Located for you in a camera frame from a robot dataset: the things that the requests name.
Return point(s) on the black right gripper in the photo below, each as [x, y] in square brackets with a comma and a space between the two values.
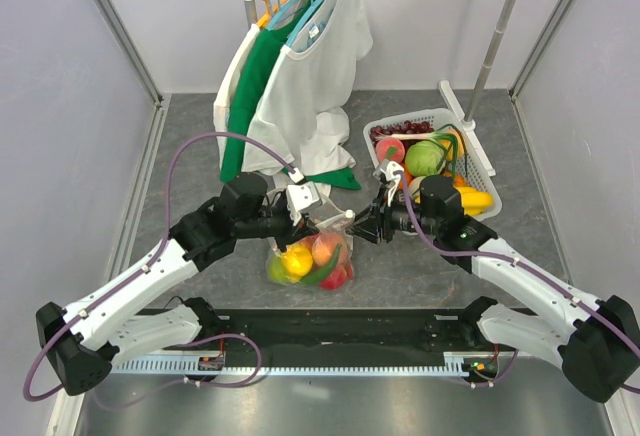
[378, 215]

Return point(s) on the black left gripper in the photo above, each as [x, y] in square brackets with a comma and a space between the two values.
[292, 233]

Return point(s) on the peach with green leaf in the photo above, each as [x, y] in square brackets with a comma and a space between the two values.
[324, 245]

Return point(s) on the red apple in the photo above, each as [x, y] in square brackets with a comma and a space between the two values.
[337, 278]

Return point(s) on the clear zip top bag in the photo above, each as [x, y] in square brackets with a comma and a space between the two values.
[328, 218]

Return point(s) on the green lime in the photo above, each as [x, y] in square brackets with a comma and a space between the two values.
[276, 272]

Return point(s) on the yellow lemon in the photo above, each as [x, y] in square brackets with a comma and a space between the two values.
[297, 261]

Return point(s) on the green cucumber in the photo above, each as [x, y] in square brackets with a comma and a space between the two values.
[318, 275]

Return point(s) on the orange fruit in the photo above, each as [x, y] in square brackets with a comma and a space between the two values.
[406, 179]

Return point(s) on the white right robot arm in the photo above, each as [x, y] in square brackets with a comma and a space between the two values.
[594, 342]

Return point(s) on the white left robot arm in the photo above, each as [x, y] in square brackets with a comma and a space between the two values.
[84, 340]

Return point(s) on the white garlic bulb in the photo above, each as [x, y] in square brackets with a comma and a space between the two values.
[414, 185]

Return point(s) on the green cabbage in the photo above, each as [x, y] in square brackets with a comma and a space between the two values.
[425, 158]

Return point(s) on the red grapes bunch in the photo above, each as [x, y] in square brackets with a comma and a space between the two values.
[404, 127]

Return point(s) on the yellow banana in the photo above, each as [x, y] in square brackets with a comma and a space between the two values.
[474, 202]

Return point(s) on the white plastic fruit basket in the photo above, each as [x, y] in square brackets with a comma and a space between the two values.
[474, 173]

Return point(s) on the green spring onion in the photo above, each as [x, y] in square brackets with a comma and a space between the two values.
[452, 141]

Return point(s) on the white mesh t-shirt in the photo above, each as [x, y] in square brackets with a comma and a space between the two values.
[300, 115]

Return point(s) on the green t-shirt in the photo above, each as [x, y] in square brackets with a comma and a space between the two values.
[253, 81]

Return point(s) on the blue clothes hanger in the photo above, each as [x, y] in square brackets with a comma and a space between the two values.
[300, 6]

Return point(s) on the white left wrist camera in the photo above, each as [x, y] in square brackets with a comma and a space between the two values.
[302, 196]

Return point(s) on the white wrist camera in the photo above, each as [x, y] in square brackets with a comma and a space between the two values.
[389, 173]
[302, 196]

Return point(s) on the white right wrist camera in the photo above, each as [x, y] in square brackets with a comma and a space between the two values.
[389, 173]

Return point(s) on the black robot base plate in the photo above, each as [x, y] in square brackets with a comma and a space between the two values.
[342, 335]

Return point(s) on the white cable duct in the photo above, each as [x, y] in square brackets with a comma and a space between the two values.
[193, 364]

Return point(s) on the aluminium frame rail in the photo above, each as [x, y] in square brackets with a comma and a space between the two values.
[117, 27]

